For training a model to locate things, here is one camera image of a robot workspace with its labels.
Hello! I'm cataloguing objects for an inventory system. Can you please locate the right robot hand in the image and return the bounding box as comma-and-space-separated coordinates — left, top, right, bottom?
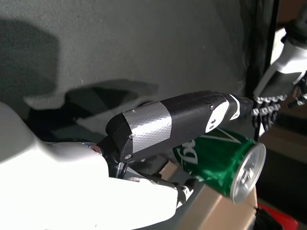
0, 90, 254, 230

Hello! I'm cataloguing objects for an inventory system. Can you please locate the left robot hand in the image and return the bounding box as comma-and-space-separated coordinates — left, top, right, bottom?
250, 39, 307, 131

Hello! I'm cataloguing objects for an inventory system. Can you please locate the green beverage can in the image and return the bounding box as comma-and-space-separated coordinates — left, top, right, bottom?
171, 128, 267, 204

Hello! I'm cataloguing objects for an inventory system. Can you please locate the taped cardboard paper box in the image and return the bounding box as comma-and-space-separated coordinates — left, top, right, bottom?
158, 160, 259, 230

